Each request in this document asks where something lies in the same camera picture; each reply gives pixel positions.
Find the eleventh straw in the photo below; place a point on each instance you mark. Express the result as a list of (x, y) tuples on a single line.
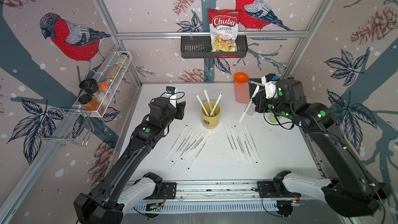
[(253, 142)]

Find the black wall basket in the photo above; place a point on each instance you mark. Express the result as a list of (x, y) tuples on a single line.
[(198, 47)]

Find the yellow straw cup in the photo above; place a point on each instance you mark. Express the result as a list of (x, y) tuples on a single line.
[(210, 121)]

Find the thirteenth straw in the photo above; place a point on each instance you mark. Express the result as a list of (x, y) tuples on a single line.
[(249, 103)]

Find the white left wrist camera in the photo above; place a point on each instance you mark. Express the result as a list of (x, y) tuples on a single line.
[(171, 94)]

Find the orange bowl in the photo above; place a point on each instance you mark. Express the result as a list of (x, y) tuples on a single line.
[(241, 78)]

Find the pink tray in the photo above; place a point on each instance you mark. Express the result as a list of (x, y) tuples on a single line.
[(241, 92)]

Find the twelfth straw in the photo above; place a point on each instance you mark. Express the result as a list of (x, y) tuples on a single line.
[(245, 148)]

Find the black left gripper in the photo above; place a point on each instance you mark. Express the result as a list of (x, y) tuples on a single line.
[(180, 109)]

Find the fourteenth straw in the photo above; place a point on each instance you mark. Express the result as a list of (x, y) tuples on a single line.
[(198, 153)]

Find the white handle knife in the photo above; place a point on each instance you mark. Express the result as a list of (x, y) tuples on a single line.
[(255, 83)]

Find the Chuba cassava chips bag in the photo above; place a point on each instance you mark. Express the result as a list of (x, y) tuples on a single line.
[(223, 28)]

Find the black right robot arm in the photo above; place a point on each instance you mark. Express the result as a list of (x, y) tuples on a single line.
[(355, 192)]

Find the white wire spice rack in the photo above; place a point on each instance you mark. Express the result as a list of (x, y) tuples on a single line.
[(108, 79)]

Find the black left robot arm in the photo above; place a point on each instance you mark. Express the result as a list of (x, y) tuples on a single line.
[(108, 202)]

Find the green mat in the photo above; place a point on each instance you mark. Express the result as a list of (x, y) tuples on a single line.
[(256, 80)]

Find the bundle wrapped straws in cup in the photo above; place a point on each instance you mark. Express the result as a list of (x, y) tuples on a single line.
[(211, 106)]

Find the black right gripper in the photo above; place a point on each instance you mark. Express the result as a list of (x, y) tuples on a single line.
[(259, 105)]

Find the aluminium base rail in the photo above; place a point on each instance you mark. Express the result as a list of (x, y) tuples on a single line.
[(223, 196)]

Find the black lid spice jar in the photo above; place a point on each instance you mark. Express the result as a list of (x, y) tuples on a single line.
[(90, 86)]

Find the orange spice jar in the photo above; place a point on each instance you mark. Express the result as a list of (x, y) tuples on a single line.
[(90, 104)]

